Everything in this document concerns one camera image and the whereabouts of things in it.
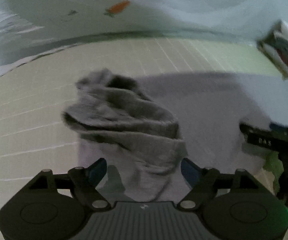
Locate white carrot print curtain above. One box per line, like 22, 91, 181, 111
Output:
0, 0, 288, 76

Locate red folded garment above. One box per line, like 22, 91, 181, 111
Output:
277, 49, 288, 77

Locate grey sweatpants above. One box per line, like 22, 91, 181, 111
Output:
62, 69, 288, 202

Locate white folded garment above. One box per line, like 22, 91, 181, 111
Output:
258, 41, 288, 79

